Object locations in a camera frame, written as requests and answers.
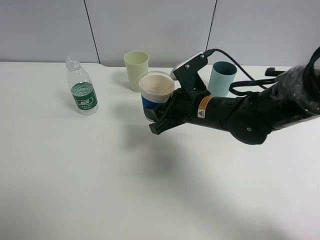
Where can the pale green plastic cup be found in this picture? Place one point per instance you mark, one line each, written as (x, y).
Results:
(136, 63)

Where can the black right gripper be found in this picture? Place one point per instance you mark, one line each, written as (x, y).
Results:
(203, 110)

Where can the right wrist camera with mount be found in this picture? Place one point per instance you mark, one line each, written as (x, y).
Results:
(187, 74)

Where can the glass cup blue sleeve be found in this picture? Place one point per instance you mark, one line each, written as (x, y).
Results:
(155, 87)

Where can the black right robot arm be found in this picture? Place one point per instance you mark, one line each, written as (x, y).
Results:
(257, 108)

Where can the clear bottle green label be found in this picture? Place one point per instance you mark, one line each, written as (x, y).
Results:
(81, 87)

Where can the teal plastic cup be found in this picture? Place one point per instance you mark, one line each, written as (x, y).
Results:
(222, 76)

